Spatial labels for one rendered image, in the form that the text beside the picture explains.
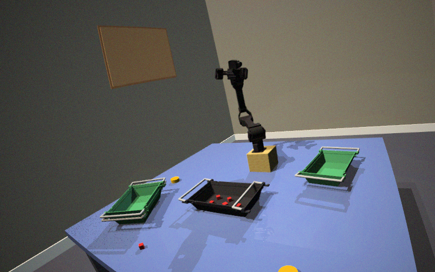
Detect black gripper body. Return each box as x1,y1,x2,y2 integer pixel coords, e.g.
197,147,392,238
215,67,248,81

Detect yellow cylinder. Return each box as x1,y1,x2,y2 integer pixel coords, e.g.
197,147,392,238
278,265,298,272
171,176,180,184

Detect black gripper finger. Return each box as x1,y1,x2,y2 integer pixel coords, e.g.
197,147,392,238
232,67,244,79
217,68,223,79

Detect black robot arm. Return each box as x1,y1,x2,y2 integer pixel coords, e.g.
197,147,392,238
228,60,267,153

